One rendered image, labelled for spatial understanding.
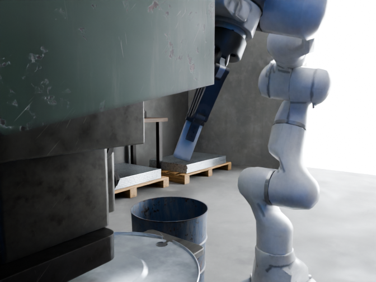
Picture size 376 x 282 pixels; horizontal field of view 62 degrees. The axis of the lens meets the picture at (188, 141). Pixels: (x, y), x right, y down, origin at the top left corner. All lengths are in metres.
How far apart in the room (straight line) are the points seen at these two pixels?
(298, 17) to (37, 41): 0.50
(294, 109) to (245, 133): 4.36
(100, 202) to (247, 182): 0.68
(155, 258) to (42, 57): 0.42
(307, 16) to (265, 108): 4.60
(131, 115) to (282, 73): 0.68
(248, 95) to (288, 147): 4.37
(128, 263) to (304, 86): 0.69
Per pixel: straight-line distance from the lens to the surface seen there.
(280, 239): 1.02
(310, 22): 0.64
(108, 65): 0.24
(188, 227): 1.61
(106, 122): 0.36
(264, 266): 1.06
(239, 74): 5.45
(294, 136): 1.01
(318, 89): 0.98
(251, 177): 1.01
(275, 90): 1.01
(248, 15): 0.58
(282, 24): 0.65
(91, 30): 0.24
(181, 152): 0.56
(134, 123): 0.38
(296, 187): 0.95
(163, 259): 0.56
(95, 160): 0.38
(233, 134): 5.49
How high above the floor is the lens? 1.04
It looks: 7 degrees down
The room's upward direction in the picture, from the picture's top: straight up
